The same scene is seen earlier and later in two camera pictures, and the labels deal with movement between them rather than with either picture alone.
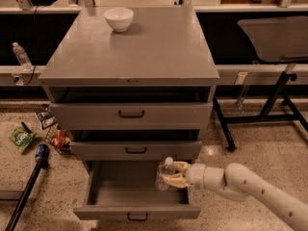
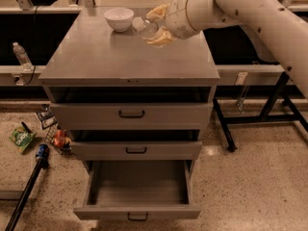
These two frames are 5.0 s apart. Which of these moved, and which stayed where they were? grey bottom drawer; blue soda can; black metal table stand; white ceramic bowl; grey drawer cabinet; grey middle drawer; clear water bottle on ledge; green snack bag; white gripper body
Moved: white gripper body
Stayed: grey drawer cabinet; blue soda can; white ceramic bowl; clear water bottle on ledge; grey bottom drawer; grey middle drawer; black metal table stand; green snack bag
